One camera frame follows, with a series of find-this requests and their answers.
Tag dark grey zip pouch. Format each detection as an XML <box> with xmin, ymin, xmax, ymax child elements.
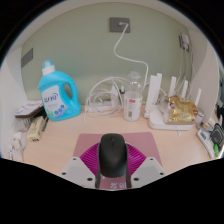
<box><xmin>210</xmin><ymin>123</ymin><xmax>224</xmax><ymax>148</ymax></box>

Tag gold foil bag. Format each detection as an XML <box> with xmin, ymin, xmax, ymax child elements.
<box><xmin>166</xmin><ymin>95</ymin><xmax>199</xmax><ymax>125</ymax></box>

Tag blue detergent bottle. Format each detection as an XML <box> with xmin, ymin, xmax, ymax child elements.
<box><xmin>37</xmin><ymin>59</ymin><xmax>82</xmax><ymax>122</ymax></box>

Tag clear crumpled plastic bags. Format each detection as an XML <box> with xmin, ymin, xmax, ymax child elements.
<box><xmin>11</xmin><ymin>118</ymin><xmax>34</xmax><ymax>161</ymax></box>

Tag grey rectangular wall plate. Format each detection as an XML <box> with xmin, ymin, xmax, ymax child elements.
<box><xmin>20</xmin><ymin>47</ymin><xmax>34</xmax><ymax>69</ymax></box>

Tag white power strip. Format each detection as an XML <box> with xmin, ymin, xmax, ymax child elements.
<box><xmin>84</xmin><ymin>101</ymin><xmax>118</xmax><ymax>113</ymax></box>

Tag small yellow white packet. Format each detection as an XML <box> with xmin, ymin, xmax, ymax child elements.
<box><xmin>11</xmin><ymin>132</ymin><xmax>23</xmax><ymax>151</ymax></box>

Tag white router with antennas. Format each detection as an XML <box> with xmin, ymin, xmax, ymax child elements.
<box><xmin>143</xmin><ymin>73</ymin><xmax>204</xmax><ymax>131</ymax></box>

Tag white coiled cable bundle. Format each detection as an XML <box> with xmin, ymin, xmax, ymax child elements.
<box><xmin>84</xmin><ymin>76</ymin><xmax>129</xmax><ymax>118</ymax></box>

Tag pink mouse pad with drawing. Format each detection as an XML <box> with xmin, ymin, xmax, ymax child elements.
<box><xmin>72</xmin><ymin>131</ymin><xmax>163</xmax><ymax>191</ymax></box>

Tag white cable from wall outlet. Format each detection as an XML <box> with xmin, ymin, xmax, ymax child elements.
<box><xmin>113</xmin><ymin>22</ymin><xmax>149</xmax><ymax>91</ymax></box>

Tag grey square wall outlet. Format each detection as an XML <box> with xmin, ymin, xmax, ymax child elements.
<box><xmin>109</xmin><ymin>17</ymin><xmax>131</xmax><ymax>34</ymax></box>

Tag white desk shelf unit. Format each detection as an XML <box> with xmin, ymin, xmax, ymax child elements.
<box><xmin>0</xmin><ymin>0</ymin><xmax>224</xmax><ymax>158</ymax></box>

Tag dark notebook with papers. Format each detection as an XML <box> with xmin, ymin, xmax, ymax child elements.
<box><xmin>14</xmin><ymin>99</ymin><xmax>46</xmax><ymax>119</ymax></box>

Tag wall socket with white chargers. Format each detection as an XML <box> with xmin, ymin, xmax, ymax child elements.
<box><xmin>178</xmin><ymin>32</ymin><xmax>191</xmax><ymax>51</ymax></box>

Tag small cream cardboard box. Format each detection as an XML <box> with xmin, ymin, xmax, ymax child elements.
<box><xmin>27</xmin><ymin>115</ymin><xmax>45</xmax><ymax>143</ymax></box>

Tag black pen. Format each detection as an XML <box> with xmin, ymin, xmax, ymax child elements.
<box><xmin>42</xmin><ymin>115</ymin><xmax>50</xmax><ymax>132</ymax></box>

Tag white remote control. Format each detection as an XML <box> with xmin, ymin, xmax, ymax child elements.
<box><xmin>196</xmin><ymin>128</ymin><xmax>216</xmax><ymax>158</ymax></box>

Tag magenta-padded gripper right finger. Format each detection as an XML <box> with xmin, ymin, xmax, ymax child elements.
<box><xmin>125</xmin><ymin>142</ymin><xmax>167</xmax><ymax>190</ymax></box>

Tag black computer mouse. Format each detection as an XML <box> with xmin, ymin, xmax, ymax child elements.
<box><xmin>97</xmin><ymin>133</ymin><xmax>130</xmax><ymax>178</ymax></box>

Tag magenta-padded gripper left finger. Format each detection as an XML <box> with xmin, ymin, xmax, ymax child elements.
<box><xmin>59</xmin><ymin>142</ymin><xmax>102</xmax><ymax>190</ymax></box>

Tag clear bottle with white label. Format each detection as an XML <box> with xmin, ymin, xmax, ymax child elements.
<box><xmin>123</xmin><ymin>70</ymin><xmax>144</xmax><ymax>122</ymax></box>

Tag small white jar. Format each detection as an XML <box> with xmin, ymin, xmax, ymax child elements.
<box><xmin>194</xmin><ymin>111</ymin><xmax>205</xmax><ymax>126</ymax></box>

